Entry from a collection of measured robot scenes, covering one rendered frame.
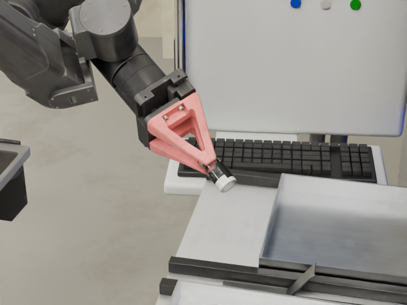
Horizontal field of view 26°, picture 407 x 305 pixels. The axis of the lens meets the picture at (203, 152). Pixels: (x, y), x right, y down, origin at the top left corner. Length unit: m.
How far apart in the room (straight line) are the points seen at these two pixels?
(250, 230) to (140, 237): 1.53
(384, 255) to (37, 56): 0.72
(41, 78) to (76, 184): 2.32
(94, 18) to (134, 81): 0.09
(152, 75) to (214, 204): 0.59
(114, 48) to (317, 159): 0.90
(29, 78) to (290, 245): 0.62
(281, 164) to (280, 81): 0.20
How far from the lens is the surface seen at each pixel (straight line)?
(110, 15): 0.97
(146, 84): 1.00
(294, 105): 1.92
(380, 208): 1.58
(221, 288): 1.32
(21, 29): 0.96
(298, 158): 1.81
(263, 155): 1.81
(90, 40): 0.98
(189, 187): 1.76
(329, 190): 1.60
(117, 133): 3.64
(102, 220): 3.10
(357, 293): 1.37
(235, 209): 1.55
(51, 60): 0.99
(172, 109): 0.98
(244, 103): 1.92
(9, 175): 1.38
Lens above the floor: 1.74
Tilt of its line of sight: 30 degrees down
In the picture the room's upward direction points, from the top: straight up
